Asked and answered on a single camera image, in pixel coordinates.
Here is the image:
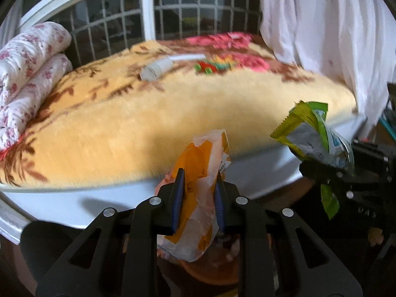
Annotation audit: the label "folded floral quilt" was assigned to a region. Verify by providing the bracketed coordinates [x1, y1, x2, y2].
[0, 22, 73, 153]

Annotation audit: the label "red green toy blocks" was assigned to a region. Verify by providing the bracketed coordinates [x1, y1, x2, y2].
[194, 54, 239, 74]

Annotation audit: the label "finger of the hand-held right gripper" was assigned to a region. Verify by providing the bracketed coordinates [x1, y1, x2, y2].
[298, 159, 356, 201]
[351, 141, 390, 163]

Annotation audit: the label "yellow floral blanket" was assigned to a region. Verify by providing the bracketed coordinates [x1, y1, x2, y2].
[0, 32, 358, 189]

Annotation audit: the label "metal window grille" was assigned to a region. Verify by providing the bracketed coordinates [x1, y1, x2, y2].
[52, 0, 263, 69]

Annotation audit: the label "pale grey cup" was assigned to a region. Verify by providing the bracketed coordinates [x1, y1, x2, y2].
[140, 57, 173, 81]

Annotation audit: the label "white paper tube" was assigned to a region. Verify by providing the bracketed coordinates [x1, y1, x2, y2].
[170, 53, 206, 64]

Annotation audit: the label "teal container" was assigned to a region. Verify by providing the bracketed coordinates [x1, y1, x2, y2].
[379, 111, 396, 143]

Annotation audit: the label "orange white snack bag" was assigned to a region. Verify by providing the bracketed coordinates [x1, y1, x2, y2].
[155, 129, 232, 262]

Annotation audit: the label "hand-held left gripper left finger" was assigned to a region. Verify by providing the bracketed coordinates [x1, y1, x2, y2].
[35, 168, 186, 297]

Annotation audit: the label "white bed base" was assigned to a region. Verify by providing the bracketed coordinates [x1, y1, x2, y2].
[0, 114, 369, 245]

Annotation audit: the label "white curtain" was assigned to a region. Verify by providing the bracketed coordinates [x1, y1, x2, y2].
[258, 0, 396, 137]

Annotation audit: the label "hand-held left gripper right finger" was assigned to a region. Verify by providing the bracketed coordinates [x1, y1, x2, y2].
[215, 172, 362, 297]

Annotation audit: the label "green snack wrapper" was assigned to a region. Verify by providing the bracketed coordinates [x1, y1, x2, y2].
[270, 100, 355, 220]

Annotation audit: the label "white window frame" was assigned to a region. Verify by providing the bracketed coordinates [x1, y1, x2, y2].
[19, 0, 260, 42]

